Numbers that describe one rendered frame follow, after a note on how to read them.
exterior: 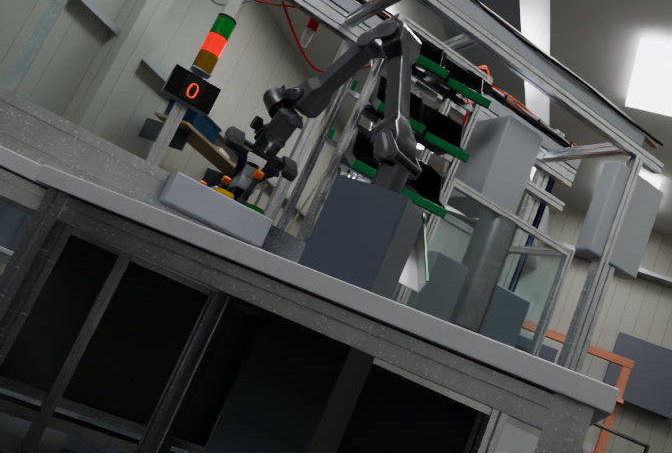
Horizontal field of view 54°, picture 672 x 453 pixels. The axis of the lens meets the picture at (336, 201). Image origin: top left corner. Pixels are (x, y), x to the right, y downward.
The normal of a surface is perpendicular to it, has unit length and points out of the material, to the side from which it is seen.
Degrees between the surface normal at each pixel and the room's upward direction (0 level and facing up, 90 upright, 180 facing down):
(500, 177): 90
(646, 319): 90
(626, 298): 90
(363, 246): 90
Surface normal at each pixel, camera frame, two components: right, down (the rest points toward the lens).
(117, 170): 0.44, -0.02
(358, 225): -0.29, -0.34
